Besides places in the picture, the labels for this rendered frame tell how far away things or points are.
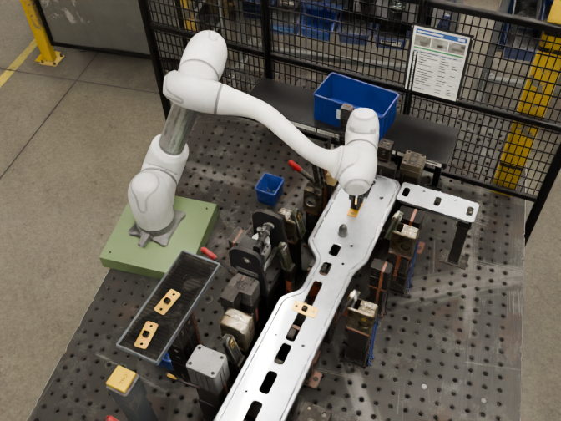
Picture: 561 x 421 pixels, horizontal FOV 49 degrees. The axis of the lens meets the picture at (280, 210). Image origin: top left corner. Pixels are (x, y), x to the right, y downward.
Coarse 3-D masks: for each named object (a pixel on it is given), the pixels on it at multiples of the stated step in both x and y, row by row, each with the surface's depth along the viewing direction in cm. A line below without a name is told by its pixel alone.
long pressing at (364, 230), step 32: (384, 192) 229; (320, 224) 220; (352, 224) 220; (384, 224) 220; (320, 256) 211; (352, 256) 210; (288, 320) 195; (320, 320) 194; (256, 352) 188; (256, 384) 181; (288, 384) 181; (224, 416) 175
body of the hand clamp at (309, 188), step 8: (312, 184) 226; (304, 192) 226; (312, 192) 223; (304, 200) 229; (312, 200) 227; (320, 200) 226; (304, 208) 232; (312, 208) 230; (320, 208) 230; (312, 216) 235; (312, 224) 238
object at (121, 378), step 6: (120, 366) 169; (114, 372) 168; (120, 372) 168; (126, 372) 168; (132, 372) 168; (114, 378) 167; (120, 378) 167; (126, 378) 167; (132, 378) 167; (108, 384) 166; (114, 384) 166; (120, 384) 165; (126, 384) 165; (120, 390) 165
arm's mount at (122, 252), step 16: (128, 208) 258; (176, 208) 257; (192, 208) 257; (208, 208) 257; (128, 224) 253; (192, 224) 252; (208, 224) 252; (112, 240) 248; (128, 240) 248; (176, 240) 247; (192, 240) 247; (112, 256) 243; (128, 256) 243; (144, 256) 243; (160, 256) 243; (176, 256) 242; (144, 272) 242; (160, 272) 239
